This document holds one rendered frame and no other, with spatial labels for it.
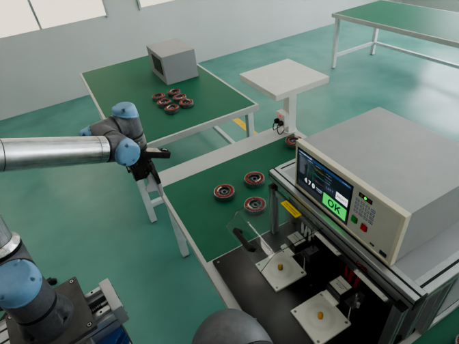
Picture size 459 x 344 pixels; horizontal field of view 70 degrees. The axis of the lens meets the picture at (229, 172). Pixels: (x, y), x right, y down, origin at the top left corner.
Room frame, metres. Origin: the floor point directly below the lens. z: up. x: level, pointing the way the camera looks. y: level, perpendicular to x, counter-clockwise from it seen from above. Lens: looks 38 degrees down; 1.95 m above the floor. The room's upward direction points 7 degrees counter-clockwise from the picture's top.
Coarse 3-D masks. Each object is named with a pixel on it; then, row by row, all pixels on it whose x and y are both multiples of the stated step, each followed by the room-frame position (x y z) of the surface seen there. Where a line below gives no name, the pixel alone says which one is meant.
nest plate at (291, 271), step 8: (280, 256) 0.86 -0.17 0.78; (272, 264) 0.82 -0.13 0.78; (288, 264) 0.81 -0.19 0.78; (296, 264) 0.81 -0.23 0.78; (264, 272) 0.79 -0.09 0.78; (272, 272) 0.79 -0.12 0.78; (280, 272) 0.78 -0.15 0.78; (288, 272) 0.78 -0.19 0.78; (296, 272) 0.77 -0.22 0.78; (304, 272) 0.77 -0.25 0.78; (272, 280) 0.75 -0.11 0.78; (280, 280) 0.75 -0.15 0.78; (288, 280) 0.74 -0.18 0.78; (296, 280) 0.74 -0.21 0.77; (280, 288) 0.71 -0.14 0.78
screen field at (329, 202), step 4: (324, 192) 0.79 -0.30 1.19; (324, 196) 0.78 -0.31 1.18; (328, 196) 0.77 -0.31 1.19; (324, 200) 0.78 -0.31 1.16; (328, 200) 0.77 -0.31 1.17; (332, 200) 0.75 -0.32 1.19; (324, 204) 0.78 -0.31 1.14; (328, 204) 0.77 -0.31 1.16; (332, 204) 0.75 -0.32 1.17; (336, 204) 0.74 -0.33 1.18; (332, 208) 0.75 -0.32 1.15; (336, 208) 0.73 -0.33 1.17; (340, 208) 0.72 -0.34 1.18; (336, 212) 0.73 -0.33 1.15; (340, 212) 0.72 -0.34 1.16; (344, 212) 0.70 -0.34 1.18; (340, 216) 0.71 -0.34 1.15; (344, 216) 0.70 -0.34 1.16; (344, 220) 0.70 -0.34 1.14
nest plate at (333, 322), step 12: (312, 300) 0.64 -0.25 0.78; (324, 300) 0.64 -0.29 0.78; (300, 312) 0.61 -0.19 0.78; (312, 312) 0.60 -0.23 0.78; (324, 312) 0.59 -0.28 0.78; (336, 312) 0.59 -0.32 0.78; (300, 324) 0.57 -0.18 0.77; (312, 324) 0.56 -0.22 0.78; (324, 324) 0.55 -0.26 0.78; (336, 324) 0.54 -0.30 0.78; (348, 324) 0.54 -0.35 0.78; (312, 336) 0.51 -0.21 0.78; (324, 336) 0.51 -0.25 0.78
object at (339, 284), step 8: (336, 280) 0.63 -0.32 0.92; (344, 280) 0.63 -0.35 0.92; (352, 280) 0.64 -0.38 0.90; (328, 288) 0.62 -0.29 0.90; (336, 288) 0.60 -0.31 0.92; (344, 288) 0.60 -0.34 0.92; (352, 288) 0.59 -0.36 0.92; (360, 288) 0.60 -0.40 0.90; (328, 296) 0.60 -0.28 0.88; (336, 296) 0.58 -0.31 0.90; (344, 296) 0.58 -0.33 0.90; (336, 304) 0.57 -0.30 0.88
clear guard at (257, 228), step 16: (256, 208) 0.88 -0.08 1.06; (272, 208) 0.87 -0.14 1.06; (240, 224) 0.83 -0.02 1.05; (256, 224) 0.80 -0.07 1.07; (272, 224) 0.79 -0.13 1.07; (288, 224) 0.78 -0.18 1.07; (304, 224) 0.77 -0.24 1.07; (256, 240) 0.74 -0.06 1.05; (272, 240) 0.72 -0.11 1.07; (288, 240) 0.71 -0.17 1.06; (256, 256) 0.69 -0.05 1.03; (272, 256) 0.66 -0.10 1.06
